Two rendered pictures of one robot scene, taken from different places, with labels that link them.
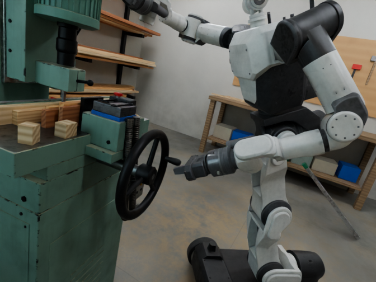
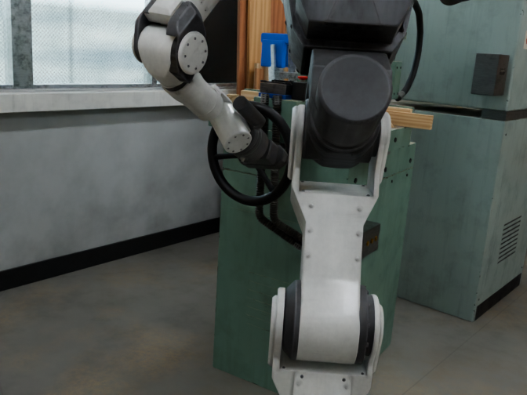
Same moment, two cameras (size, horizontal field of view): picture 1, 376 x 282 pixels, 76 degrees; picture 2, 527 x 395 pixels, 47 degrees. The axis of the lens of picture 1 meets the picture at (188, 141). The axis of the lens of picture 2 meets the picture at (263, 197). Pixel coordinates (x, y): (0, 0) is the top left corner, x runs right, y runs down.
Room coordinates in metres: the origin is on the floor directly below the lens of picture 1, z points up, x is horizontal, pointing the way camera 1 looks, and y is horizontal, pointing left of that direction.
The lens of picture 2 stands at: (1.15, -1.45, 1.10)
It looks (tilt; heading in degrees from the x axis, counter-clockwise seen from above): 14 degrees down; 105
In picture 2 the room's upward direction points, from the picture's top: 4 degrees clockwise
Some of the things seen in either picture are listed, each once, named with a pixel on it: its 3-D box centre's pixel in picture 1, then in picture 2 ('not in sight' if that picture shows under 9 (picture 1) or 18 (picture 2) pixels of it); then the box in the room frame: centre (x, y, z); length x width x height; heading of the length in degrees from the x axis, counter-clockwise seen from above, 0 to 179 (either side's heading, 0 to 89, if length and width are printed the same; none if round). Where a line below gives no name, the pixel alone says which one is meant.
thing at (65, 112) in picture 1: (88, 114); not in sight; (0.77, 0.34, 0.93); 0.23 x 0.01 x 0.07; 164
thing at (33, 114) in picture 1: (87, 109); (343, 111); (0.88, 0.40, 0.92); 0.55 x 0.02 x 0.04; 164
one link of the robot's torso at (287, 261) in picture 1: (273, 265); not in sight; (1.04, -0.57, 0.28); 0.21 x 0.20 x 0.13; 104
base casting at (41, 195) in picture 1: (34, 146); (325, 154); (0.81, 0.55, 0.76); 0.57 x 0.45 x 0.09; 74
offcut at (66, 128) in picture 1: (66, 128); not in sight; (0.62, 0.33, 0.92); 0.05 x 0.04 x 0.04; 170
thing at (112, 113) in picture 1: (118, 106); (288, 88); (0.74, 0.24, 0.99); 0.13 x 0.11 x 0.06; 164
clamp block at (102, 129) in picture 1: (113, 128); (285, 114); (0.74, 0.24, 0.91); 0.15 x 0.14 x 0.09; 164
